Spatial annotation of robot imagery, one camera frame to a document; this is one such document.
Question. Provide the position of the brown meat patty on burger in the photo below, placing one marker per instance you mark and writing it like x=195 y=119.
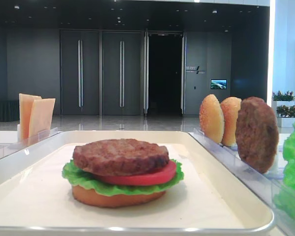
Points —
x=120 y=157

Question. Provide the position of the red tomato slice on burger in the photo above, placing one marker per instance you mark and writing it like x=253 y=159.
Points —
x=160 y=176

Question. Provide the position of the green lettuce leaf on burger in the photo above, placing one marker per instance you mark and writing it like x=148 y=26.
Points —
x=78 y=177

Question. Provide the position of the upright brown meat patty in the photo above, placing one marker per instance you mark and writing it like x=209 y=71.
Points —
x=257 y=134

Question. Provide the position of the green lettuce in rack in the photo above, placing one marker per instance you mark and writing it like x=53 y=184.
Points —
x=293 y=162

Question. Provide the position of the sesame bun far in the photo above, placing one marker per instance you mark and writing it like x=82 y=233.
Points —
x=212 y=118

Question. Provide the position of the sesame bun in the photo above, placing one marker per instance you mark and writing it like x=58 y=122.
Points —
x=230 y=107
x=212 y=118

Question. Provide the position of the middle double door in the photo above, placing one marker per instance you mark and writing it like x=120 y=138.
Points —
x=121 y=73

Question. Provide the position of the double door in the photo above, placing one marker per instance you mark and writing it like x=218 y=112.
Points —
x=121 y=73
x=79 y=72

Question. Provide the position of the sesame bun near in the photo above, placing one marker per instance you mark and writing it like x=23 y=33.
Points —
x=230 y=107

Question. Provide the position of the left double door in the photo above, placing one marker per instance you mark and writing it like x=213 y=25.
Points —
x=79 y=72

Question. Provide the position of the bottom bun slice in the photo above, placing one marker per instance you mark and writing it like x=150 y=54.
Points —
x=92 y=198

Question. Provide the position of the white clip holder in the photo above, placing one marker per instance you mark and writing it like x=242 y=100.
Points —
x=18 y=133

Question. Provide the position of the lower flower planter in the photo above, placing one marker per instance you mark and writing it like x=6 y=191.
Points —
x=286 y=116

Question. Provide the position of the flower planter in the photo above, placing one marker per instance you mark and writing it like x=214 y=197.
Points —
x=282 y=98
x=286 y=116

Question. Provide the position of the upper flower planter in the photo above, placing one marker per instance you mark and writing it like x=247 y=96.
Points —
x=282 y=98

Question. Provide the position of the clear acrylic left rack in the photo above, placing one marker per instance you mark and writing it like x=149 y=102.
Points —
x=32 y=150

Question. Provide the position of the clear acrylic rack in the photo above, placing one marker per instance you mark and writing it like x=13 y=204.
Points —
x=32 y=150
x=268 y=187

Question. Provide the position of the clear acrylic right rack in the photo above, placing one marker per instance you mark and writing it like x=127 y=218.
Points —
x=268 y=187

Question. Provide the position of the small wall screen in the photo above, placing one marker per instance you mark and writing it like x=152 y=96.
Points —
x=218 y=84

